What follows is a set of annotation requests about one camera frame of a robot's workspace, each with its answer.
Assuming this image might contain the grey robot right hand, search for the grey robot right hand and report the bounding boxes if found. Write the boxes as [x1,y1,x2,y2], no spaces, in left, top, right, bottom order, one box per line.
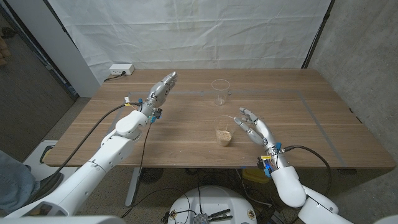
[233,107,278,151]

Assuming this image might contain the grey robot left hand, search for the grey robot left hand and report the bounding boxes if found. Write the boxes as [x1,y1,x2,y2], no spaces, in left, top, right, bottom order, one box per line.
[140,71,178,118]

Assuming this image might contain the clear plastic cup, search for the clear plastic cup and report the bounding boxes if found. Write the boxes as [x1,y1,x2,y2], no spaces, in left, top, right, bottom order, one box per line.
[211,78,231,106]
[213,114,237,147]

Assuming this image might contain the brown sugar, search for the brown sugar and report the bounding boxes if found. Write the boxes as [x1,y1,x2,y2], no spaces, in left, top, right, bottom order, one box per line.
[216,129,233,146]

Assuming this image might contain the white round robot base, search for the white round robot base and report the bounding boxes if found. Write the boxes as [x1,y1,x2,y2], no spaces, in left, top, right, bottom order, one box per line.
[167,185,258,224]

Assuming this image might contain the white power strip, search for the white power strip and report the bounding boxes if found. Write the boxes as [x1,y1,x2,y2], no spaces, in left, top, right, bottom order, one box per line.
[109,63,136,76]

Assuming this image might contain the yellow plastic object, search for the yellow plastic object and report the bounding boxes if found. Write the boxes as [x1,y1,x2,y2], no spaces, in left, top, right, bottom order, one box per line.
[241,167,265,184]

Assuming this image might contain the white fabric backdrop sheet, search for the white fabric backdrop sheet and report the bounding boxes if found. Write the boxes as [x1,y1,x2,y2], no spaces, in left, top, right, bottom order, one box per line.
[46,0,332,85]

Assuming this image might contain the black round grille object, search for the black round grille object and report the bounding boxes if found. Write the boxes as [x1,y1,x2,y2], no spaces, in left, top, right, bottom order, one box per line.
[139,167,165,185]

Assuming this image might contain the black pliers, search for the black pliers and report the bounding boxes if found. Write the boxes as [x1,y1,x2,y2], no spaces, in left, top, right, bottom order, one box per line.
[207,208,233,222]

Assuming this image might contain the white table leg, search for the white table leg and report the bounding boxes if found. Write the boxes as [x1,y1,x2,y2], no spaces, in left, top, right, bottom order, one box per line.
[124,167,143,206]

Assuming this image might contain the grey finned electronics box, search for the grey finned electronics box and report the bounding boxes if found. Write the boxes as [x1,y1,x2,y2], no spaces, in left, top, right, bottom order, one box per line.
[192,213,210,224]

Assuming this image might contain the white pillar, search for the white pillar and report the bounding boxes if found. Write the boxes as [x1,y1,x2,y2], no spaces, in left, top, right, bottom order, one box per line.
[6,0,101,98]

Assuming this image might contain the black backdrop stand pole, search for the black backdrop stand pole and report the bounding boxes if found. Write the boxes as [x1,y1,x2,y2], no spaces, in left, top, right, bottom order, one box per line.
[300,0,336,69]
[42,0,77,49]

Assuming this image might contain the black shoe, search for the black shoe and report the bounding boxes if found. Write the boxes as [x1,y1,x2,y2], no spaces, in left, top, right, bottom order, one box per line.
[29,172,65,203]

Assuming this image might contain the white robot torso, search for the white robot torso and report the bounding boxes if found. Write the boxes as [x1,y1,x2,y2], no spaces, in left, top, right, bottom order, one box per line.
[0,215,127,224]

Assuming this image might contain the brown coat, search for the brown coat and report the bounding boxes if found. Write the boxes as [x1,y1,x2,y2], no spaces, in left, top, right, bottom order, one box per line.
[0,36,11,67]

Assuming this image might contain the person leg in jeans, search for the person leg in jeans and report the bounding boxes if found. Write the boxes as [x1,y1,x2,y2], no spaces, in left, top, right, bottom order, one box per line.
[0,150,41,214]

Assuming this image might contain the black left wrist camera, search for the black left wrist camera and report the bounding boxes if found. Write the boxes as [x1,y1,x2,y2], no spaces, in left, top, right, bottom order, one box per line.
[150,108,163,124]

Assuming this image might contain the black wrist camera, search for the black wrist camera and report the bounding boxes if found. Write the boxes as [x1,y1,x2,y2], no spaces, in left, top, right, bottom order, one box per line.
[256,157,274,178]
[150,108,163,124]

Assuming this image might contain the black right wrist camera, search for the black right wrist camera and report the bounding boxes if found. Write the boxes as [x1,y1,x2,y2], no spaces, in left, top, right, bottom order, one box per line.
[256,157,274,178]

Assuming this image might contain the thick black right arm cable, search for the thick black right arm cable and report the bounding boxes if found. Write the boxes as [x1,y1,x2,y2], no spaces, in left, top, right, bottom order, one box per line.
[283,144,332,198]

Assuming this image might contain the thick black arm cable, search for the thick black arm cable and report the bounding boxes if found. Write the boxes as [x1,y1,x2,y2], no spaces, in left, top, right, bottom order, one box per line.
[283,144,332,198]
[29,101,142,203]

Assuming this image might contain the black power strip cord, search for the black power strip cord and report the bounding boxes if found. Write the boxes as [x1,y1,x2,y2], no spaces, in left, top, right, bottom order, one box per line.
[103,72,126,83]

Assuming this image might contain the thin black left wrist cable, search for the thin black left wrist cable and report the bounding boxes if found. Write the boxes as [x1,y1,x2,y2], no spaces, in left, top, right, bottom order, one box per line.
[119,121,153,218]

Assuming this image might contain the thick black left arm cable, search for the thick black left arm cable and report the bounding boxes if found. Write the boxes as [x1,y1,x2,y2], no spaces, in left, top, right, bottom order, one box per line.
[29,101,142,203]

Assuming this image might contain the black door handle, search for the black door handle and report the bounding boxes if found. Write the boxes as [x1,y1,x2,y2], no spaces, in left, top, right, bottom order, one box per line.
[1,27,17,39]

